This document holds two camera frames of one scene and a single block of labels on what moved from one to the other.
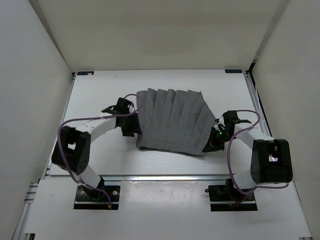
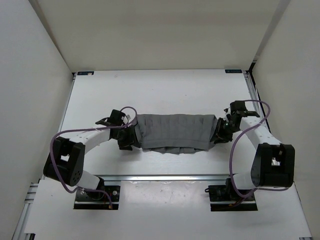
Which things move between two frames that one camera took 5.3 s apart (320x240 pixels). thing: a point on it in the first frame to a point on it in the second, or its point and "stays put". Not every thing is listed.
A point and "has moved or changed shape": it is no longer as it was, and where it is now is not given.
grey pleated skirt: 174,120 has moved or changed shape
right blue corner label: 233,71 stays put
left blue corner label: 91,73 stays put
